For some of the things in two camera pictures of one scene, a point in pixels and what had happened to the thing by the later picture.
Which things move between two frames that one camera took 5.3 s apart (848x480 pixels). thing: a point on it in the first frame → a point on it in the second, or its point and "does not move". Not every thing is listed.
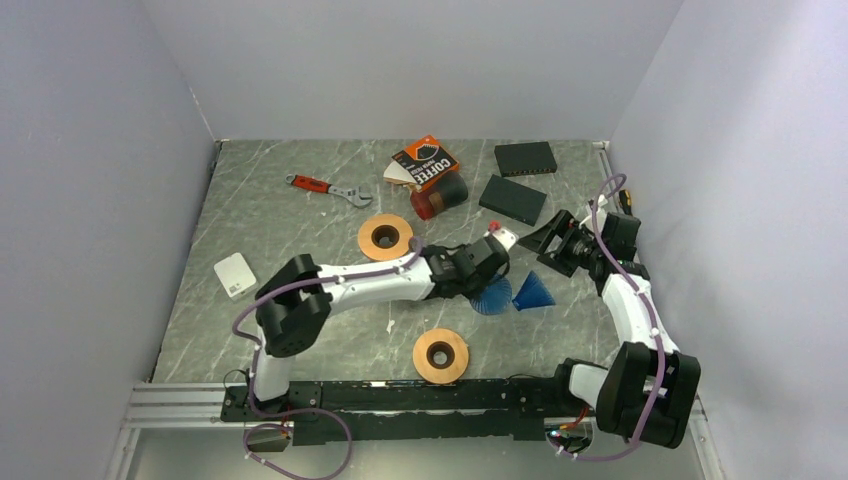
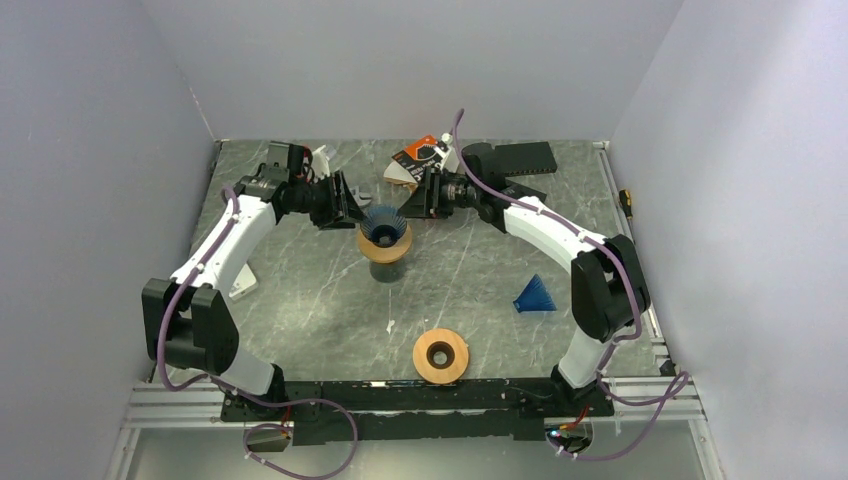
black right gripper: x=540 y=240 → x=425 y=202
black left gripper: x=491 y=276 → x=341 y=211
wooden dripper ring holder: x=385 y=237 does not move
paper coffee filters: x=398 y=175 does not move
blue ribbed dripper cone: x=495 y=298 → x=383 y=225
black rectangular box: x=525 y=158 does not move
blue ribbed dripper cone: x=532 y=294 does not move
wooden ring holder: x=447 y=341 does not move
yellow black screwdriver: x=625 y=200 does not move
